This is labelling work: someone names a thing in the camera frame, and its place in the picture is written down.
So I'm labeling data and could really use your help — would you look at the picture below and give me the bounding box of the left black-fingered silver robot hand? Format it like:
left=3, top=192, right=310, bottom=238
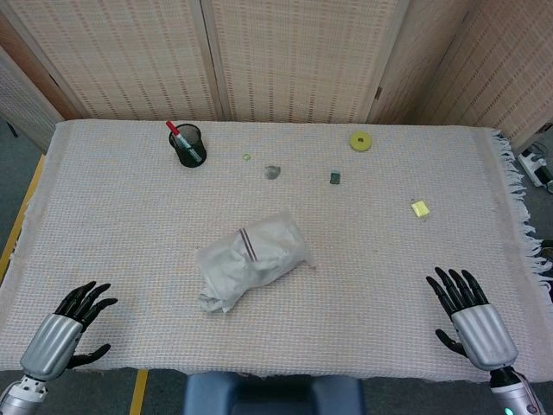
left=20, top=280, right=119, bottom=382

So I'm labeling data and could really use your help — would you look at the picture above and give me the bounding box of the right black-fingered silver robot hand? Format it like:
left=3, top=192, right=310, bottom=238
left=426, top=266, right=519, bottom=372

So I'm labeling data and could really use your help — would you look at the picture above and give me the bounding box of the translucent plastic bag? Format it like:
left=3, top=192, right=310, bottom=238
left=194, top=210, right=317, bottom=316

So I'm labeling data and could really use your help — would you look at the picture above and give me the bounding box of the woven white tablecloth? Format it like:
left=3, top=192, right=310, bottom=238
left=0, top=119, right=553, bottom=385

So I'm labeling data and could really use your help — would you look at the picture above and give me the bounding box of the white device on floor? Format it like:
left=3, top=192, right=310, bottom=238
left=517, top=145, right=553, bottom=195

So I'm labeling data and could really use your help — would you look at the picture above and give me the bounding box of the blue robot torso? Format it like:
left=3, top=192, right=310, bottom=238
left=182, top=371, right=366, bottom=415

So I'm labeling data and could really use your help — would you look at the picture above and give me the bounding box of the yellow round tape roll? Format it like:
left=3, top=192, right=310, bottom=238
left=348, top=131, right=374, bottom=153

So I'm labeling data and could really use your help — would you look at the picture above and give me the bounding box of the black mesh pen holder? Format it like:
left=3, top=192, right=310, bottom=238
left=168, top=123, right=208, bottom=169

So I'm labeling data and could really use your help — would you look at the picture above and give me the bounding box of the white woven screen panel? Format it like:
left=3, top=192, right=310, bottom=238
left=0, top=42, right=67, bottom=150

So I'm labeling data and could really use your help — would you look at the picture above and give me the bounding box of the red-capped marker pen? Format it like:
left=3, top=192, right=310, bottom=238
left=166, top=120, right=202, bottom=163

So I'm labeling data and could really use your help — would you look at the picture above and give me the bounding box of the beige woven screen panel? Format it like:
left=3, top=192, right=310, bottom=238
left=413, top=0, right=553, bottom=153
left=365, top=0, right=476, bottom=127
left=200, top=0, right=411, bottom=125
left=0, top=0, right=226, bottom=123

